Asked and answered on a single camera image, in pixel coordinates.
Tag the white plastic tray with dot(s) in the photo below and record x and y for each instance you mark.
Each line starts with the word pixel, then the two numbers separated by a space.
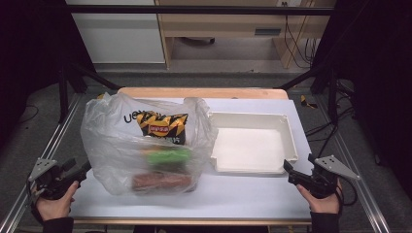
pixel 249 149

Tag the wooden table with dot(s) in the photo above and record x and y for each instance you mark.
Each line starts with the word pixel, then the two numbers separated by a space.
pixel 200 93

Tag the black yellow chips bag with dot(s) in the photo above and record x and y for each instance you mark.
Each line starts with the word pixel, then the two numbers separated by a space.
pixel 163 126

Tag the aluminium rail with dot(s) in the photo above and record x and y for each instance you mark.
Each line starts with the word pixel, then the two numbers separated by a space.
pixel 356 168
pixel 51 142

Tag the black metal stand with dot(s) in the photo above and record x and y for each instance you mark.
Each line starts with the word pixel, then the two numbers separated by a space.
pixel 332 97
pixel 63 93

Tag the yellow black tape piece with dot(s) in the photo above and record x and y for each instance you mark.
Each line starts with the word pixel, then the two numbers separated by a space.
pixel 305 102
pixel 101 95

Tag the light wooden desk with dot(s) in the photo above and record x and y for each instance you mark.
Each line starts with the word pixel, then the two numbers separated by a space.
pixel 226 26

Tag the person's left hand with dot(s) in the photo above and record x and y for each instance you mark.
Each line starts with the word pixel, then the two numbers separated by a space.
pixel 55 207

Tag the reddish brown box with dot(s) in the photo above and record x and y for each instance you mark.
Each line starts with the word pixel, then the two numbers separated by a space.
pixel 160 182

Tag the white cabinet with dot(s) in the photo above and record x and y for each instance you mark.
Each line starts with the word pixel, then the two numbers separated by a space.
pixel 120 39

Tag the green snack packet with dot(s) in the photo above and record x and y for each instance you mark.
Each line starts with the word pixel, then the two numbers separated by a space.
pixel 168 157

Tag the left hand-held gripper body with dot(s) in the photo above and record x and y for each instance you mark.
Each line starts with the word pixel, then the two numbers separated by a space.
pixel 42 168

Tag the black curtain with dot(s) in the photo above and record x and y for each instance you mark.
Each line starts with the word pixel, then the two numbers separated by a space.
pixel 379 81
pixel 29 48

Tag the clear plastic bag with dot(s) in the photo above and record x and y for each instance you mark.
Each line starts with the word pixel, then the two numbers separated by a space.
pixel 110 145

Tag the white table board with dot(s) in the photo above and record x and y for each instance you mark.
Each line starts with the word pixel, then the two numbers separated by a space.
pixel 233 197

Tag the black frame bar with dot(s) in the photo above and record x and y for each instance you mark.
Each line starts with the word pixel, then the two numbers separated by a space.
pixel 194 9

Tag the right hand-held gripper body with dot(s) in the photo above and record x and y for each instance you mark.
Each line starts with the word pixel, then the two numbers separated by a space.
pixel 333 166

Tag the person's right hand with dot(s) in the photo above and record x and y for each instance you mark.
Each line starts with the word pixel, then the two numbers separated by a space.
pixel 324 205

